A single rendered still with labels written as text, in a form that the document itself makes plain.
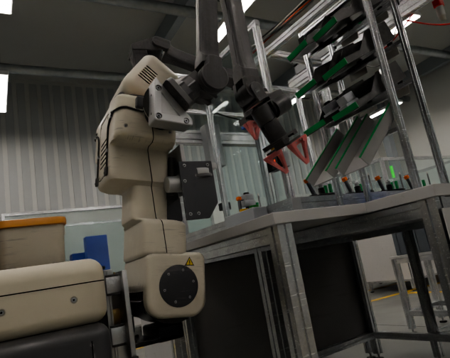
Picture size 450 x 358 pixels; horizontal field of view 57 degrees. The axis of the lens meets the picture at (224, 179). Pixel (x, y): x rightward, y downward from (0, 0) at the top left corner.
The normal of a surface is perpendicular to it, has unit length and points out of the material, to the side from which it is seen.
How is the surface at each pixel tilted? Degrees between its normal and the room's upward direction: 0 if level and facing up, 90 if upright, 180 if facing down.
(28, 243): 92
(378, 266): 90
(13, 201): 90
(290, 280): 90
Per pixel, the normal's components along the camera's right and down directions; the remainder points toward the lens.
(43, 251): 0.47, -0.22
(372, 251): -0.87, 0.04
